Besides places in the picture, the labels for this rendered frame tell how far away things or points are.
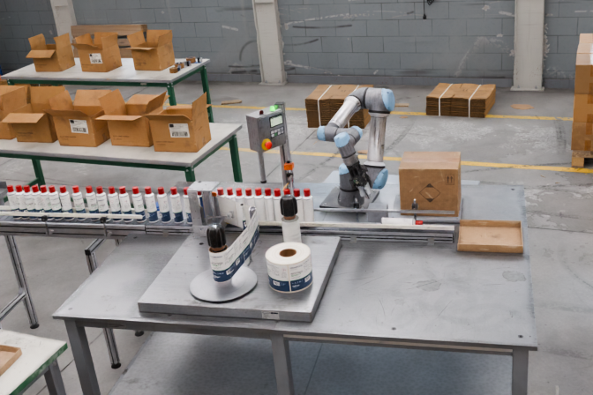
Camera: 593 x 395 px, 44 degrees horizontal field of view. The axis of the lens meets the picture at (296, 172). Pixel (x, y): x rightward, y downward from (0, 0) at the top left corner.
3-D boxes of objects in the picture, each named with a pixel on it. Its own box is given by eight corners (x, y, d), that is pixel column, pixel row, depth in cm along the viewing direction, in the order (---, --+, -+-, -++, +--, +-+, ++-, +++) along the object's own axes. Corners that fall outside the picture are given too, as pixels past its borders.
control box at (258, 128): (250, 149, 377) (244, 115, 370) (274, 139, 387) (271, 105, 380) (261, 153, 370) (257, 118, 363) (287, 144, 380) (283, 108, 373)
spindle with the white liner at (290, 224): (282, 256, 354) (275, 199, 343) (287, 247, 362) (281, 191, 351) (300, 257, 352) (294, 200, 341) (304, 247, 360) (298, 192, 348)
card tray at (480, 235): (457, 250, 353) (457, 243, 351) (460, 226, 376) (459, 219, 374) (522, 253, 345) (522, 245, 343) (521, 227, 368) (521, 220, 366)
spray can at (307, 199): (304, 227, 380) (300, 190, 373) (306, 222, 385) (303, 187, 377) (313, 227, 379) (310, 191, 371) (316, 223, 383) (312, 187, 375)
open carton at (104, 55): (73, 74, 784) (65, 40, 769) (98, 63, 818) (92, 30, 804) (102, 75, 767) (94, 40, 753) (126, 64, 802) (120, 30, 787)
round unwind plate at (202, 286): (179, 301, 326) (179, 299, 325) (204, 265, 353) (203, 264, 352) (245, 304, 318) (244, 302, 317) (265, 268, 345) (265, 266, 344)
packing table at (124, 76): (17, 142, 838) (0, 76, 808) (63, 119, 905) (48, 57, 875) (183, 153, 753) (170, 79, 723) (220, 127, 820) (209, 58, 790)
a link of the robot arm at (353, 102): (350, 82, 402) (314, 127, 367) (369, 83, 397) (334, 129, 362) (353, 100, 408) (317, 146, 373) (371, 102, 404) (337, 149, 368)
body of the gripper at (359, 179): (353, 190, 360) (343, 168, 357) (356, 182, 368) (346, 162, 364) (367, 186, 357) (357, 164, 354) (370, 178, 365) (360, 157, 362)
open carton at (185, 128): (145, 157, 529) (135, 108, 514) (176, 132, 573) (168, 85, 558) (193, 158, 517) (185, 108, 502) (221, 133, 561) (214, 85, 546)
